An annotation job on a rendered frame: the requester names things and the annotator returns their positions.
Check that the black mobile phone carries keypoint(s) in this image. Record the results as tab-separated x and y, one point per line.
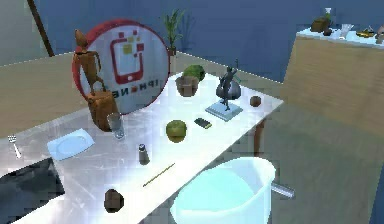
203	123

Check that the green apple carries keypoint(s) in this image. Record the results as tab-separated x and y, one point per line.
176	131

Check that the green plant in brown pot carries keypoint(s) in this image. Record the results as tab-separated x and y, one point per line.
190	83

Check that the white glossy table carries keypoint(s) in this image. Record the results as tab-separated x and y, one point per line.
186	150

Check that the dark dancer statue on base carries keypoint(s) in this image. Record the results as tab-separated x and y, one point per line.
227	93

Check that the small brown ball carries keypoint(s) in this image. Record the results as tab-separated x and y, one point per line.
255	101

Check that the grey pepper shaker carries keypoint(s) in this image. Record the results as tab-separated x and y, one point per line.
143	155

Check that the thin brown pencil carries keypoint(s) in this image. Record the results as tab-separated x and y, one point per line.
159	174

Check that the round red-rimmed phone sign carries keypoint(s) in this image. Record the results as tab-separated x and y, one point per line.
133	63

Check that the clear drinking glass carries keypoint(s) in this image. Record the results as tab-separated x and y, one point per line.
116	126

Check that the tall green house plant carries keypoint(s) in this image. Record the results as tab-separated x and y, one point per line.
173	30

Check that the brown wooden figure statue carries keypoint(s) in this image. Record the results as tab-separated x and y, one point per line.
96	100

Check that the dark brown round lump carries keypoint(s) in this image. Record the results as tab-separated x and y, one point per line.
113	200

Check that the pale blue square plate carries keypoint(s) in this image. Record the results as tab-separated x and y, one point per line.
70	144

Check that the tan wooden counter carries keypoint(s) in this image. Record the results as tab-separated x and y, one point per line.
336	80

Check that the clear glass vase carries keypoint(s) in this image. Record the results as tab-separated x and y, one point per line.
345	30

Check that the silver fork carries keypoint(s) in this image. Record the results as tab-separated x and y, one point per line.
14	145

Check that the black laptop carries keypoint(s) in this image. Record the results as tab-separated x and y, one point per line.
26	186

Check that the yellow dark bowl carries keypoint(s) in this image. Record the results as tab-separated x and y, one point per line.
365	33

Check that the dark brown wall post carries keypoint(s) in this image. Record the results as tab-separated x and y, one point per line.
40	27

